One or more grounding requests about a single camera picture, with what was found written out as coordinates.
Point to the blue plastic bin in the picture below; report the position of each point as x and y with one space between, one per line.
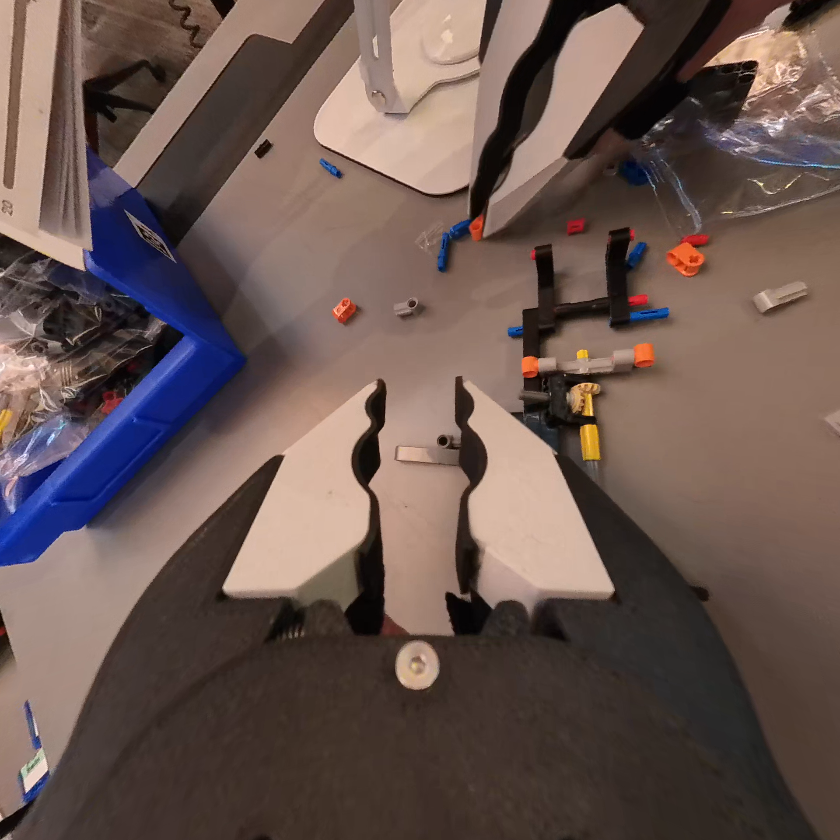
164 394

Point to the small clear plastic wrapper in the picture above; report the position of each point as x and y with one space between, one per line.
430 237

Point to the pale small lego piece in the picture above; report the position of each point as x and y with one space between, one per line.
407 307

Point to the small blue white card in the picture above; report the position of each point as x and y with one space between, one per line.
33 768

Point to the red lego pin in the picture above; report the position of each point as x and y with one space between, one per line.
575 227
694 240

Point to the small blue lego bits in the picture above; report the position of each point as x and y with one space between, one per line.
633 172

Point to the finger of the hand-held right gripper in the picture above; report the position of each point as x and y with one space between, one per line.
584 92
502 52

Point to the light grey lego panel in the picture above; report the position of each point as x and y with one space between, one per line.
423 454

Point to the black office chair base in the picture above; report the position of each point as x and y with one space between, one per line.
118 92

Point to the white book stand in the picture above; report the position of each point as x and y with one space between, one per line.
407 144

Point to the small blue lego link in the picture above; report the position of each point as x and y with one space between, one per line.
460 229

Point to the clear zip bag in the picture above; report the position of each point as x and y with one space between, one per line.
774 151

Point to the multicoloured lego chassis assembly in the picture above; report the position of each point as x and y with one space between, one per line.
544 289

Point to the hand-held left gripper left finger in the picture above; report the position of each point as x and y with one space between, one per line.
308 518

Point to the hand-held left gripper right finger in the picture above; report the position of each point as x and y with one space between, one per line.
531 518

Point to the clear bags of lego parts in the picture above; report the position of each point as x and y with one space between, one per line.
65 367

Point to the lego instruction booklet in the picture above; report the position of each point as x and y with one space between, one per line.
39 131

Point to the blue lego pin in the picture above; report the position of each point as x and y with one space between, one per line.
636 254
445 253
331 169

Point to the orange lego connector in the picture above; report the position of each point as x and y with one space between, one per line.
686 260
477 228
345 310

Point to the pale grey lego connector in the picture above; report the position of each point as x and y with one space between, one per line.
778 298

